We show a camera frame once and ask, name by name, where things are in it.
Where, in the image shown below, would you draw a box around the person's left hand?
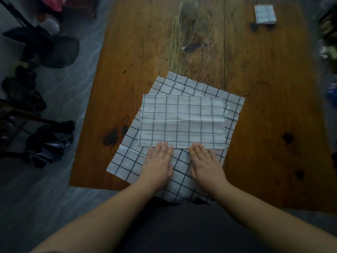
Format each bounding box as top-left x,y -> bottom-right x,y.
139,141 -> 174,192

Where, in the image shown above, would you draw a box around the person's right hand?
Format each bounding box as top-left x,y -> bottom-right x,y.
188,142 -> 230,196

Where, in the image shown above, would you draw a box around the person's right forearm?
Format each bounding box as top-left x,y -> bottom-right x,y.
210,181 -> 337,253

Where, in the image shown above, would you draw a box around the person's left forearm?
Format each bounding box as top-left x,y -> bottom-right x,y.
31,179 -> 158,253

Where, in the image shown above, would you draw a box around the person's black top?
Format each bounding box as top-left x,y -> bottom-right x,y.
115,199 -> 266,253

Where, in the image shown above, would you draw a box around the black blue bag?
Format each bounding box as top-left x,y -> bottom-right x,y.
25,120 -> 76,168

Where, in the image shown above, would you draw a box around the blue plastic bag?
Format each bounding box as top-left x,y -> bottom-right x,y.
326,83 -> 337,108

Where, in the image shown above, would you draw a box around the black standing fan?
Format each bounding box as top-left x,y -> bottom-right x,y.
2,26 -> 80,69

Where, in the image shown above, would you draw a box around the pile of packaging scraps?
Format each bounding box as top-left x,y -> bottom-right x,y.
318,12 -> 337,61

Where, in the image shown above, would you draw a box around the pink plastic bag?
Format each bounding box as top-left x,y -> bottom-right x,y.
39,0 -> 67,12

